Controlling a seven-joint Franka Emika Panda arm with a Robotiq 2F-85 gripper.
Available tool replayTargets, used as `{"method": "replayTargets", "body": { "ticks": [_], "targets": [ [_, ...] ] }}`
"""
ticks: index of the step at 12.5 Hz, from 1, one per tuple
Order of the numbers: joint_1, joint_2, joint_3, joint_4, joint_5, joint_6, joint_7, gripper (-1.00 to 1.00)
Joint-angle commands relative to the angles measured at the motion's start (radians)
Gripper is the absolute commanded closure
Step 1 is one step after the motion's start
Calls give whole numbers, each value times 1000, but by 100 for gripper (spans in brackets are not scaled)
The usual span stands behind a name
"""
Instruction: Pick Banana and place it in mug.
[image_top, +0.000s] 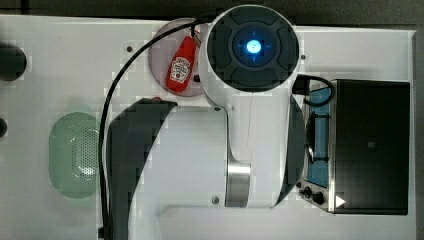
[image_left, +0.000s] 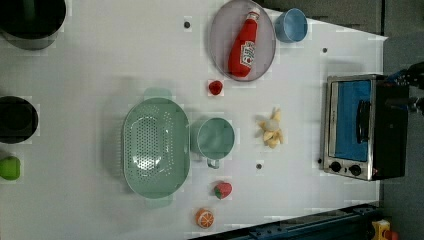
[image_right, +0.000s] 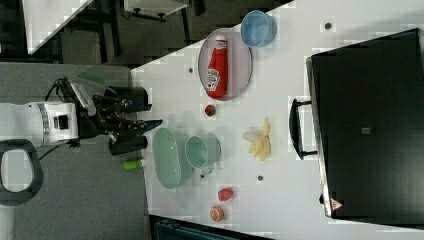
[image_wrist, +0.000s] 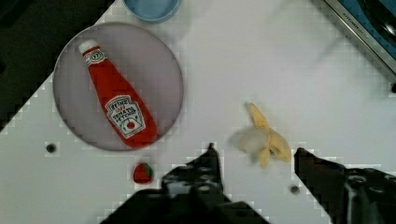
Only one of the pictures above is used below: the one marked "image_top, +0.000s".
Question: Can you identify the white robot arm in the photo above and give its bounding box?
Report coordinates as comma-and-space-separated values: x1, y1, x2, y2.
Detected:
104, 5, 305, 240

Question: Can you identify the red ketchup bottle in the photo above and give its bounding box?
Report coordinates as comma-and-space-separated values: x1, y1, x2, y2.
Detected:
166, 36, 197, 93

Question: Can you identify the grey round plate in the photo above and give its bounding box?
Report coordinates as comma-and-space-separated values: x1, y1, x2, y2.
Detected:
148, 27, 203, 97

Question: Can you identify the black steel toaster oven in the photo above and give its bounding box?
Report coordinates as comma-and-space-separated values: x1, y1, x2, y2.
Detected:
297, 79, 410, 215

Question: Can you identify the green perforated colander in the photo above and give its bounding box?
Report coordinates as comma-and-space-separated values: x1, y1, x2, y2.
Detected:
48, 112, 99, 199

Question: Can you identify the black cylinder container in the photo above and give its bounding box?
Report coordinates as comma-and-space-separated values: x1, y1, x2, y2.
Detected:
0, 44, 27, 81

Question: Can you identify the black round object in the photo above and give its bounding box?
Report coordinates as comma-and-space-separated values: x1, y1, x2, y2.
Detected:
0, 118, 7, 138

